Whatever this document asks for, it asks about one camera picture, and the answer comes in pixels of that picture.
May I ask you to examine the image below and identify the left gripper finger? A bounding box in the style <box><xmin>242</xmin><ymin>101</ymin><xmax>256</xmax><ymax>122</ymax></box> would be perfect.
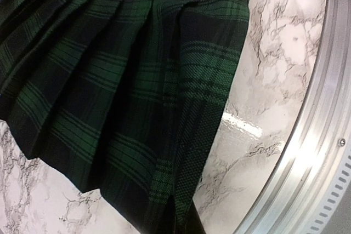
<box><xmin>186</xmin><ymin>203</ymin><xmax>206</xmax><ymax>234</ymax></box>

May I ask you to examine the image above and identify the dark green plaid garment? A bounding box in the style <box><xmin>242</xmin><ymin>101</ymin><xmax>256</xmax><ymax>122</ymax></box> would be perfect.
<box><xmin>1</xmin><ymin>0</ymin><xmax>250</xmax><ymax>233</ymax></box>

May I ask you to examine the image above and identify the front aluminium rail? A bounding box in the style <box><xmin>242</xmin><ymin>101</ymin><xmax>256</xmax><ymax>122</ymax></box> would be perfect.
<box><xmin>236</xmin><ymin>0</ymin><xmax>350</xmax><ymax>233</ymax></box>

